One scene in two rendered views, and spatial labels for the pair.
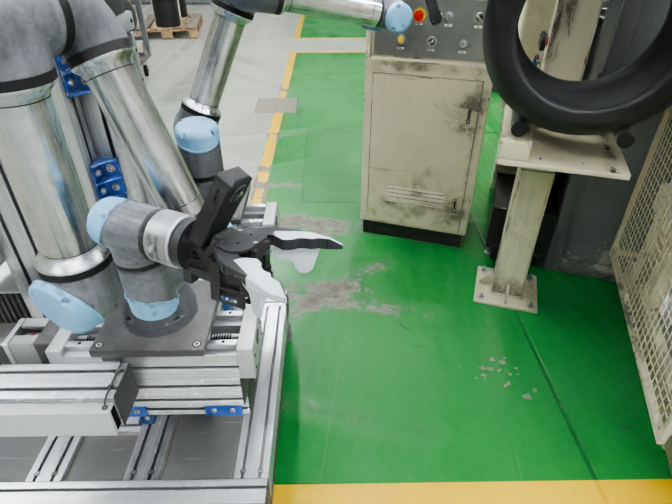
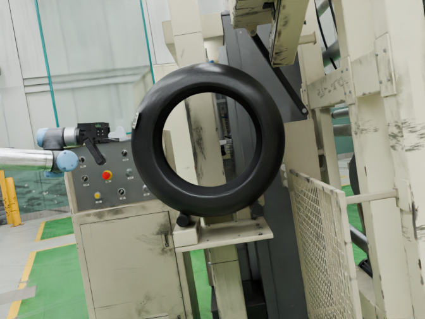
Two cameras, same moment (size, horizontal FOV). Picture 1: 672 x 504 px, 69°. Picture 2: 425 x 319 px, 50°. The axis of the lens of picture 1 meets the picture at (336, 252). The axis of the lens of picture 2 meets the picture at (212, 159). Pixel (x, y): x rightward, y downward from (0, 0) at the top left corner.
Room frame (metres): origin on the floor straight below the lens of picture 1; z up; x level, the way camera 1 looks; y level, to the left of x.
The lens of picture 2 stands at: (-0.29, -0.19, 1.20)
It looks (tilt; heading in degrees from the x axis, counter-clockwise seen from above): 3 degrees down; 343
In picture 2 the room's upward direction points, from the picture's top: 9 degrees counter-clockwise
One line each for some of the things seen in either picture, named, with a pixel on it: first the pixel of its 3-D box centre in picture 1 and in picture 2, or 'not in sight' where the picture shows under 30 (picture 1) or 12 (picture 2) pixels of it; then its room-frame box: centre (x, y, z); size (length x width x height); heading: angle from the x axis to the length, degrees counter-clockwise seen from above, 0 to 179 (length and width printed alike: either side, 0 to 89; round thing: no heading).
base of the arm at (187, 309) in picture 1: (156, 293); not in sight; (0.78, 0.37, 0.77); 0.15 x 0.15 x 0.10
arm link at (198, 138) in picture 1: (199, 145); not in sight; (1.28, 0.38, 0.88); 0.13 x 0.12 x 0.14; 19
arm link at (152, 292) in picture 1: (156, 276); not in sight; (0.61, 0.28, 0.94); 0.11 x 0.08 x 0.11; 155
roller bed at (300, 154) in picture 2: not in sight; (296, 154); (1.58, -1.15, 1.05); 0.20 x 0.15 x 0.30; 162
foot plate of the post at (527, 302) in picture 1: (506, 286); not in sight; (1.74, -0.78, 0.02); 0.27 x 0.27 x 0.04; 72
